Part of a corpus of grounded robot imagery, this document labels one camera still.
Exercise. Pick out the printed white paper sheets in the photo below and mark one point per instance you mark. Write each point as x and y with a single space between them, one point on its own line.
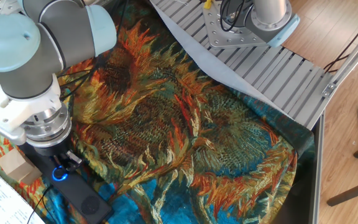
2 199

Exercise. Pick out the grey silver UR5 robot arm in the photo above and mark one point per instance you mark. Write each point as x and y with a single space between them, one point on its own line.
57 37

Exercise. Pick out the black bar speaker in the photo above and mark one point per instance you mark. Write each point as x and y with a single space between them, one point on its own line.
79 193

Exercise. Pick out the light wooden cube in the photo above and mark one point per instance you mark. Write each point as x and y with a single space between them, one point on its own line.
17 168

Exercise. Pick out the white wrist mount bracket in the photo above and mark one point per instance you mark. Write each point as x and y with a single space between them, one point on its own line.
17 107

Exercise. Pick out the sunflower painting cloth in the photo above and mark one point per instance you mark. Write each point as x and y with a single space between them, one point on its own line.
166 124

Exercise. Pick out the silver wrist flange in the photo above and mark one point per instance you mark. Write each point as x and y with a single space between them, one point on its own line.
48 124

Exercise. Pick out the aluminium beam with corner bracket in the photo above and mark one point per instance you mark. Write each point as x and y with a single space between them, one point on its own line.
350 62

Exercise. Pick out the yellow connector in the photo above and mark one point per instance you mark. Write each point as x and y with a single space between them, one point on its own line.
207 4

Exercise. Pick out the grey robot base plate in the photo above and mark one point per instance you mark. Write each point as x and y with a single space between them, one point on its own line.
228 39

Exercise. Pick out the silver ribbed wrist camera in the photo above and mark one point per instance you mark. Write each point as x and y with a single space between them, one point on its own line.
8 135

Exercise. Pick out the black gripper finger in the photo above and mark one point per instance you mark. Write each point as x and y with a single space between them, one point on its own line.
57 160
73 160

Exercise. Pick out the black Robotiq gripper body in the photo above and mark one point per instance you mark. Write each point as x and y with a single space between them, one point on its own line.
53 148

